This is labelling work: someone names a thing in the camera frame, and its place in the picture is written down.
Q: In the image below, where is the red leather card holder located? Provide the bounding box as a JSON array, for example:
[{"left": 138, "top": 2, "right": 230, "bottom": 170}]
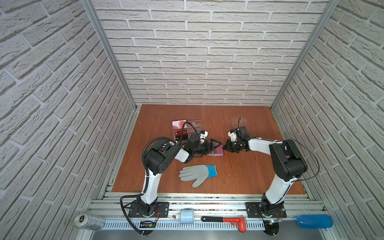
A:
[{"left": 207, "top": 143, "right": 224, "bottom": 157}]

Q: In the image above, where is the clear acrylic card organizer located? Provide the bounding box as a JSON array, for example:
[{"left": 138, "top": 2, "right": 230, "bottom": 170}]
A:
[{"left": 173, "top": 120, "right": 202, "bottom": 143}]

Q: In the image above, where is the aluminium rail frame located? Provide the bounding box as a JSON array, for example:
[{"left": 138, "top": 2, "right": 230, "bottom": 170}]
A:
[{"left": 74, "top": 192, "right": 341, "bottom": 240}]

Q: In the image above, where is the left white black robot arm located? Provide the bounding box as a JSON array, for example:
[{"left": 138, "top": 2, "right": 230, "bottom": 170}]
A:
[{"left": 121, "top": 121, "right": 222, "bottom": 216}]

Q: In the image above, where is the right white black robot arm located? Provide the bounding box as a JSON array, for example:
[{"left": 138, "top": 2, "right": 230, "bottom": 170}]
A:
[{"left": 223, "top": 127, "right": 320, "bottom": 218}]

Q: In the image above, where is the blue plastic bottle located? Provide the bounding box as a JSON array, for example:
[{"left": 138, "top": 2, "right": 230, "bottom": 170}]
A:
[{"left": 297, "top": 215, "right": 334, "bottom": 229}]

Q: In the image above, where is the red white card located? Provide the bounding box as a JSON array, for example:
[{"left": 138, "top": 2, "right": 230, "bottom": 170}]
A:
[{"left": 172, "top": 120, "right": 186, "bottom": 130}]

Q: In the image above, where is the grey blue work glove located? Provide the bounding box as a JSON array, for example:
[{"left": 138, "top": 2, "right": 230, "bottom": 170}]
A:
[{"left": 179, "top": 165, "right": 218, "bottom": 188}]

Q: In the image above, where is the silver drink can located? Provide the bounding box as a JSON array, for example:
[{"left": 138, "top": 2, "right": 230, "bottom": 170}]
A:
[{"left": 74, "top": 213, "right": 105, "bottom": 231}]

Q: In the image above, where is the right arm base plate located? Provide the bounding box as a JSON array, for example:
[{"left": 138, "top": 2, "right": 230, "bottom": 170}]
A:
[{"left": 245, "top": 201, "right": 287, "bottom": 219}]

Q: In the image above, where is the white plastic bottle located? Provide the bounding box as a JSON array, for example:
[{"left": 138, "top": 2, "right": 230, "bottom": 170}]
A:
[{"left": 174, "top": 209, "right": 195, "bottom": 225}]

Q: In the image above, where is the black round foot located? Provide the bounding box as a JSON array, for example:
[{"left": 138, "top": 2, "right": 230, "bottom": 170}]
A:
[{"left": 264, "top": 221, "right": 280, "bottom": 237}]

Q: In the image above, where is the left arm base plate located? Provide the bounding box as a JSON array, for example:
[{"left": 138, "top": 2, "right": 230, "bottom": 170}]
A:
[{"left": 128, "top": 202, "right": 170, "bottom": 218}]

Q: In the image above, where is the red black pipe wrench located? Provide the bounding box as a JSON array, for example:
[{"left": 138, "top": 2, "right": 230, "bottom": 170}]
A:
[{"left": 201, "top": 216, "right": 247, "bottom": 233}]

